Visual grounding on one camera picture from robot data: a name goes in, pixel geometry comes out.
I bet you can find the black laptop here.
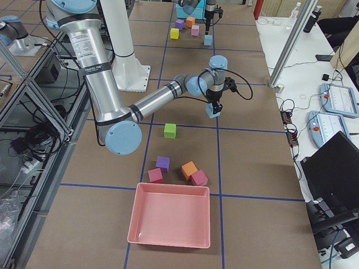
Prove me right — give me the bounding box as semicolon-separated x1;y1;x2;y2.
301;131;358;210

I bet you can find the orange foam block near bin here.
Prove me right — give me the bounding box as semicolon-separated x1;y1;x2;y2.
186;16;196;28

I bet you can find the white power strip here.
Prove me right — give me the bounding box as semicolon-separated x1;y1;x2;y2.
21;159;40;174

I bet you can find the orange foam block near tray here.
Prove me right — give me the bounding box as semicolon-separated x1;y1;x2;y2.
181;161;198;181

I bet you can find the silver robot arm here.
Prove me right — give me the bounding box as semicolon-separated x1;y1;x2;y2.
46;1;228;155
173;0;217;20

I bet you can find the upper teach pendant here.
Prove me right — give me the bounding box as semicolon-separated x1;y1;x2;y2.
319;83;358;118

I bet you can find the black water bottle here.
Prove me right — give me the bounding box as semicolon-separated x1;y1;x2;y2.
303;5;323;33

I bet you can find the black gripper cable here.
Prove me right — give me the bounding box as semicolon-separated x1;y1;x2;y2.
196;68;255;104

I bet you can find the green foam block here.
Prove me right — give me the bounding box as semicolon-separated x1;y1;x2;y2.
164;123;177;139

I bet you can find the aluminium frame post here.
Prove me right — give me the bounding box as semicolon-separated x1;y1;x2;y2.
268;0;317;88

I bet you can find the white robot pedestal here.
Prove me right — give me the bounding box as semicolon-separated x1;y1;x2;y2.
100;0;151;92

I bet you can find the magenta foam block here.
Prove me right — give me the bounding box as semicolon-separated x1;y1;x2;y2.
190;170;208;186

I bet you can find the clear plastic bottle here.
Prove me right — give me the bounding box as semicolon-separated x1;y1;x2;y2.
288;2;301;22

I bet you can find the teach pendant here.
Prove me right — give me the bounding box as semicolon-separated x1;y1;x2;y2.
319;83;358;118
308;110;351;147

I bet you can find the yellow foam block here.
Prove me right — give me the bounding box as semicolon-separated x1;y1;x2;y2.
170;28;180;40

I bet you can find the purple foam block near tray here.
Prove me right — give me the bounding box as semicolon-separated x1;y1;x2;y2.
156;156;170;173

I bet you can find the red foam block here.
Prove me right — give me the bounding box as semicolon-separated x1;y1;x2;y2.
148;168;164;183

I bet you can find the purple foam block near bin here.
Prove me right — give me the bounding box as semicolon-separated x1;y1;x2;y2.
175;19;185;30

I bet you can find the lower teach pendant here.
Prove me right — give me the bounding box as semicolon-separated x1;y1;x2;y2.
308;110;351;147

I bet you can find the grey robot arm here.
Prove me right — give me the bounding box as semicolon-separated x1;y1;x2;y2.
1;1;223;49

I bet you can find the black smartphone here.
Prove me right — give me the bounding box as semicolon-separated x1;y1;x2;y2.
315;54;333;62

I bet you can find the lilac foam block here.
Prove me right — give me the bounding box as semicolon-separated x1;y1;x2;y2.
191;25;200;36

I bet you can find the pink plastic tray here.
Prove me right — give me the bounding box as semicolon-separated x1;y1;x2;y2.
127;183;211;249

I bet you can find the light blue foam block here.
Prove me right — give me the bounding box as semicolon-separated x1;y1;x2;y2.
205;104;220;119
204;35;213;46

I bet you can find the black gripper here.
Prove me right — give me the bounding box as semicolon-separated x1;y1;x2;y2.
204;3;216;20
206;91;223;114

